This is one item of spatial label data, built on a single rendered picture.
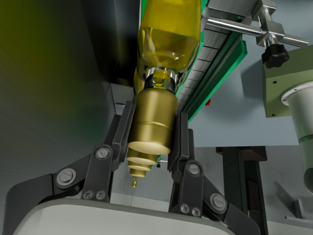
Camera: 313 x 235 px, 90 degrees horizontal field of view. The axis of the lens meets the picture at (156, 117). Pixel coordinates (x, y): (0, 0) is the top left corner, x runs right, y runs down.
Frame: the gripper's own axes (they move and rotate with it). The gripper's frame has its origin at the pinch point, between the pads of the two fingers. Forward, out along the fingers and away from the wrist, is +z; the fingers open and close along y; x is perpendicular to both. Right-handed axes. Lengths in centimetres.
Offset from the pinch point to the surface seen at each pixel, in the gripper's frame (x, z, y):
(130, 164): -10.3, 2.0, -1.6
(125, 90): -27.2, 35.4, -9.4
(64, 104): -7.2, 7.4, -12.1
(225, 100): -35, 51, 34
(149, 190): -394, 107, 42
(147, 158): -4.2, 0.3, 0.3
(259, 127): -53, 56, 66
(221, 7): 3.7, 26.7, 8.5
